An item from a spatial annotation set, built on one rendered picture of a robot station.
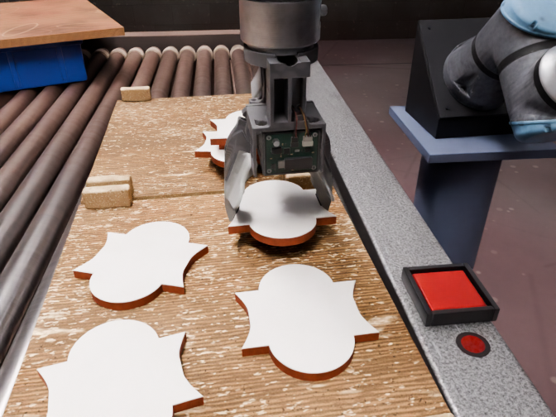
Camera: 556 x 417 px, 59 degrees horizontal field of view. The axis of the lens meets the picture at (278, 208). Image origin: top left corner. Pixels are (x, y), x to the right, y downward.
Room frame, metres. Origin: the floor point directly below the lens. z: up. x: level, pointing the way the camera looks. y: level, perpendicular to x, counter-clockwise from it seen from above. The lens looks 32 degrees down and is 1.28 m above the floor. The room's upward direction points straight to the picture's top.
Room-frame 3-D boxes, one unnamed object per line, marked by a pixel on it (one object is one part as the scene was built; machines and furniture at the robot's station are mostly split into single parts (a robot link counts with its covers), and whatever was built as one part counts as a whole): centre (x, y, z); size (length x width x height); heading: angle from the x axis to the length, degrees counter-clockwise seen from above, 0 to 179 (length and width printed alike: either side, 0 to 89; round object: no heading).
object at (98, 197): (0.56, 0.22, 0.95); 0.06 x 0.02 x 0.03; 99
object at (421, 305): (0.40, -0.18, 0.92); 0.08 x 0.08 x 0.02; 6
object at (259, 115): (0.47, 0.00, 1.10); 0.09 x 0.08 x 0.12; 9
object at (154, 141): (0.80, 0.13, 0.93); 0.41 x 0.35 x 0.02; 9
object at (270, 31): (0.48, -0.01, 1.18); 0.08 x 0.08 x 0.05
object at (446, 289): (0.40, -0.18, 0.92); 0.06 x 0.06 x 0.01; 6
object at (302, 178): (0.60, -0.04, 0.95); 0.06 x 0.02 x 0.03; 99
